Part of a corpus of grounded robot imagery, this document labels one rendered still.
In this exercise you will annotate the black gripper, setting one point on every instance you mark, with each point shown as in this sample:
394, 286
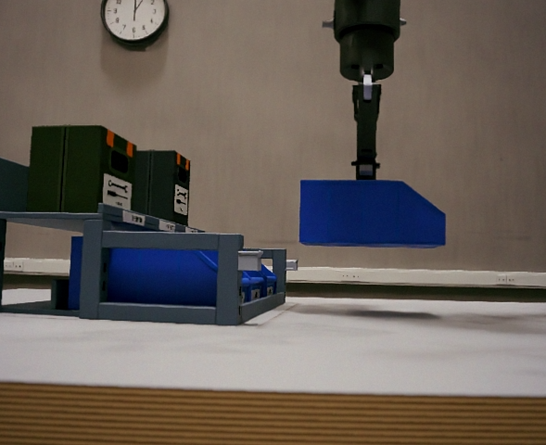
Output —
370, 52

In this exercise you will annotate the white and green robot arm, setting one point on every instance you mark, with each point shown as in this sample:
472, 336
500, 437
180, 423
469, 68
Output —
350, 15

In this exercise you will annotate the grey metal shelf rack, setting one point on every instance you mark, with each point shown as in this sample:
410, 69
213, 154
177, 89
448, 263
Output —
130, 229

